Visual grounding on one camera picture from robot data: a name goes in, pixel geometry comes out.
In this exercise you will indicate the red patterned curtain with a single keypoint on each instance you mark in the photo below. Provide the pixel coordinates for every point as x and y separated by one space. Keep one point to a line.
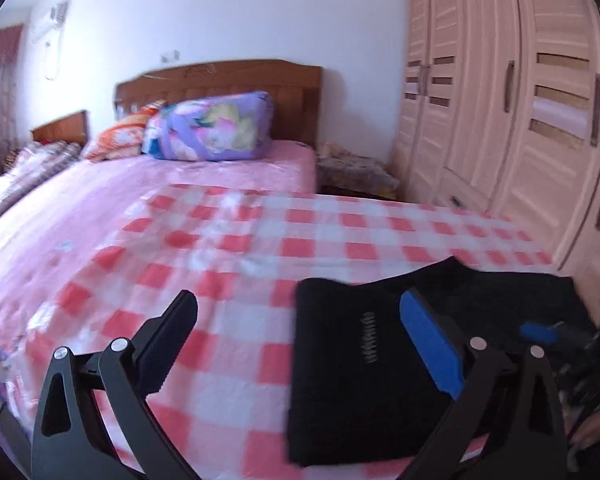
0 90

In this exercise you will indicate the light wooden wardrobe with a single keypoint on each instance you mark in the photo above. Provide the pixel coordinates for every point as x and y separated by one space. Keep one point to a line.
480 135

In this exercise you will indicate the wooden bed headboard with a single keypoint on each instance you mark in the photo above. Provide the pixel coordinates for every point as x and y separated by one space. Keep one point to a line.
290 95

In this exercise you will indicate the black pants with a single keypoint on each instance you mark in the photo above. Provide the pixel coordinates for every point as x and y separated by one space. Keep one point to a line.
360 390

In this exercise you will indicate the white wall socket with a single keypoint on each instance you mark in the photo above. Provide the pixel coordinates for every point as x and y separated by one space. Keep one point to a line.
169 55

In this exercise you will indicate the white air conditioner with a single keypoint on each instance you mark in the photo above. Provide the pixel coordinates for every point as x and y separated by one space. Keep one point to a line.
50 22

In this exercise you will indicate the pink checked blanket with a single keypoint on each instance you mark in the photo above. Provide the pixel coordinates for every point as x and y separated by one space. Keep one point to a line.
240 260

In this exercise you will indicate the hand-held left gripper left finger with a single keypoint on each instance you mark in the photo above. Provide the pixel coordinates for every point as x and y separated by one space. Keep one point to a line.
172 330

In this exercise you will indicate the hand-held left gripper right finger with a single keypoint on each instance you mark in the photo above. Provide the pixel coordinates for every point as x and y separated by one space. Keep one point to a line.
432 345

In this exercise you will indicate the purple folded quilt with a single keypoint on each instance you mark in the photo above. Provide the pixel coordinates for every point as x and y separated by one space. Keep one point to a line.
215 127

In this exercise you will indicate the pink bedsheet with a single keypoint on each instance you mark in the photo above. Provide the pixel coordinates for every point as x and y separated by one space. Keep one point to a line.
105 195

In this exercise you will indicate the small wooden headboard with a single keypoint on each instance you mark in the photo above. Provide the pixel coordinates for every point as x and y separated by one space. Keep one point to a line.
65 127

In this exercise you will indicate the orange patterned pillow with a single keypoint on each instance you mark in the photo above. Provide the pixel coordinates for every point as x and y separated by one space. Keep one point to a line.
115 135

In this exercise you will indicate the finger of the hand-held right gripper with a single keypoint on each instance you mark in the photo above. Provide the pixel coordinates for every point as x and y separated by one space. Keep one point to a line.
537 332

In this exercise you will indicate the floral bedding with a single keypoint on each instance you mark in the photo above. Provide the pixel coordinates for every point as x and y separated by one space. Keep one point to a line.
25 165

